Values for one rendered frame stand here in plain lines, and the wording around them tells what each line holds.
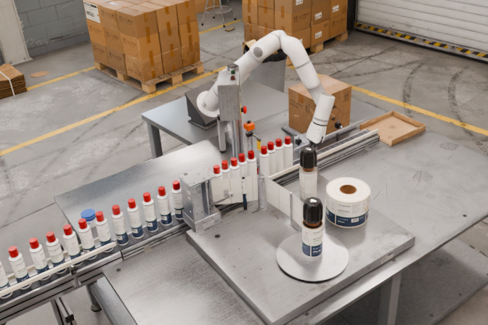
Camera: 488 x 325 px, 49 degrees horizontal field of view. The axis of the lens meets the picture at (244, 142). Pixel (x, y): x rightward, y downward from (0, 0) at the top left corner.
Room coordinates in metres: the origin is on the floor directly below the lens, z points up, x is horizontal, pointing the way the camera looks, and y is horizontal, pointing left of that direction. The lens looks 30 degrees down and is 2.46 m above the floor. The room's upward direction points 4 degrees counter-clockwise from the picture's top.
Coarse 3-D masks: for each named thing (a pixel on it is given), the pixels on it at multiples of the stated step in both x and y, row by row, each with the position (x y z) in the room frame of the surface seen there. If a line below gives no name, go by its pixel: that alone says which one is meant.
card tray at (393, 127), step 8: (392, 112) 3.04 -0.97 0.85; (368, 120) 2.92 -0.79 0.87; (376, 120) 2.96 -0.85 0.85; (384, 120) 2.97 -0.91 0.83; (392, 120) 2.97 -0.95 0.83; (400, 120) 2.96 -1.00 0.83; (408, 120) 2.93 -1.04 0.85; (416, 120) 2.88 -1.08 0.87; (360, 128) 2.88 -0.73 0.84; (368, 128) 2.88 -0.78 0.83; (376, 128) 2.88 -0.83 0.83; (384, 128) 2.87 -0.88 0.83; (392, 128) 2.86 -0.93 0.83; (400, 128) 2.86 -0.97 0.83; (408, 128) 2.85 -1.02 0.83; (416, 128) 2.78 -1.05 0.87; (424, 128) 2.82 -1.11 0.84; (384, 136) 2.77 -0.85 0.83; (392, 136) 2.77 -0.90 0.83; (400, 136) 2.70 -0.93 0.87; (408, 136) 2.74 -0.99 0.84; (392, 144) 2.67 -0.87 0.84
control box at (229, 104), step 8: (224, 72) 2.39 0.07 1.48; (224, 80) 2.30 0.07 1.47; (224, 88) 2.24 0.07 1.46; (232, 88) 2.24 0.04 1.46; (224, 96) 2.24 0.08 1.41; (232, 96) 2.24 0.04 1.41; (224, 104) 2.24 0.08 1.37; (232, 104) 2.24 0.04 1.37; (240, 104) 2.30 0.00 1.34; (224, 112) 2.24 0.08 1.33; (232, 112) 2.24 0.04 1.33; (240, 112) 2.25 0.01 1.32; (224, 120) 2.24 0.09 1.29
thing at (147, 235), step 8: (352, 136) 2.72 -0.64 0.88; (368, 136) 2.71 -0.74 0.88; (336, 144) 2.64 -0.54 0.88; (352, 144) 2.63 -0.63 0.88; (320, 152) 2.56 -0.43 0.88; (336, 152) 2.55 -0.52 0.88; (296, 160) 2.49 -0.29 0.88; (320, 160) 2.48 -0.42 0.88; (280, 176) 2.34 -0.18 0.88; (160, 224) 2.00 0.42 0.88; (176, 224) 1.99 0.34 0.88; (144, 232) 1.95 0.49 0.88; (160, 232) 1.94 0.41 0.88; (136, 240) 1.90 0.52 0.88; (120, 248) 1.85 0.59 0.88
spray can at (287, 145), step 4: (288, 136) 2.41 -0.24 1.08; (288, 140) 2.39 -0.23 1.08; (284, 144) 2.39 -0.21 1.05; (288, 144) 2.39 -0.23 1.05; (292, 144) 2.40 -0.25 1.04; (284, 148) 2.39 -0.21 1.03; (288, 148) 2.38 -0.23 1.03; (292, 148) 2.39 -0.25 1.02; (284, 152) 2.39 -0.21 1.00; (288, 152) 2.38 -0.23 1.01; (292, 152) 2.39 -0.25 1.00; (284, 156) 2.39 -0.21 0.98; (288, 156) 2.38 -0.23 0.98; (292, 156) 2.39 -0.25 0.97; (284, 160) 2.39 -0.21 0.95; (288, 160) 2.38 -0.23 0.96; (292, 160) 2.39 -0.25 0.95; (284, 164) 2.39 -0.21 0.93; (288, 164) 2.38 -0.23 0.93; (292, 164) 2.39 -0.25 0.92; (284, 168) 2.39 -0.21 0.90
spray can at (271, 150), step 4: (268, 144) 2.34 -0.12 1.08; (272, 144) 2.34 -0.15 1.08; (268, 148) 2.35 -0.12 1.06; (272, 148) 2.34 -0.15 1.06; (268, 152) 2.33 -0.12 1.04; (272, 152) 2.33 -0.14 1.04; (272, 156) 2.33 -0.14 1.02; (272, 160) 2.33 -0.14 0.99; (272, 164) 2.33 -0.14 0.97; (272, 168) 2.33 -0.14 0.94; (276, 168) 2.35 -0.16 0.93; (272, 172) 2.33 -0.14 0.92; (276, 172) 2.35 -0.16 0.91
